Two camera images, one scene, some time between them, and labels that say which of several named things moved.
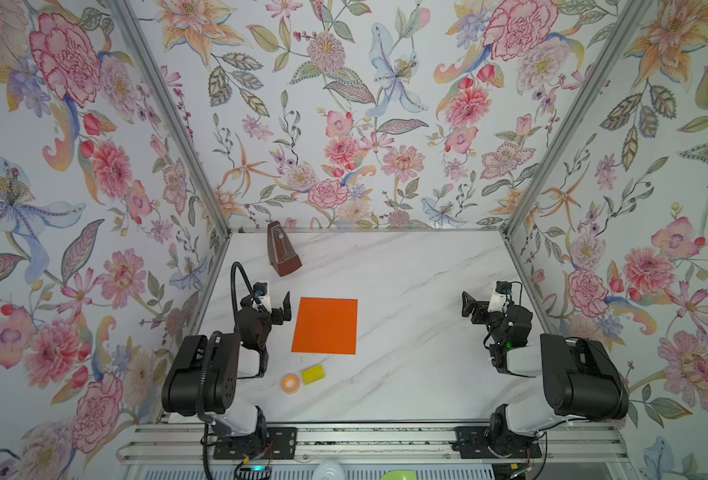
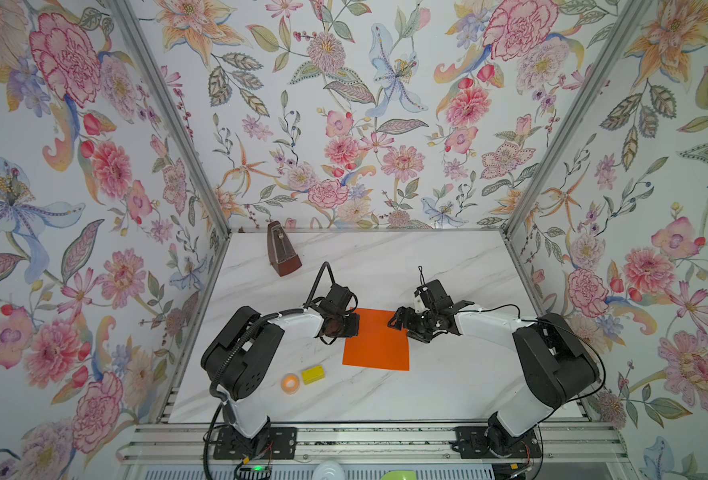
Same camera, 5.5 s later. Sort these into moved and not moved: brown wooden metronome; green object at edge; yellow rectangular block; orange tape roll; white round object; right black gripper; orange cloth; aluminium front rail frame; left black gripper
Moved: orange cloth; left black gripper; right black gripper
Not moved: green object at edge; aluminium front rail frame; yellow rectangular block; brown wooden metronome; white round object; orange tape roll
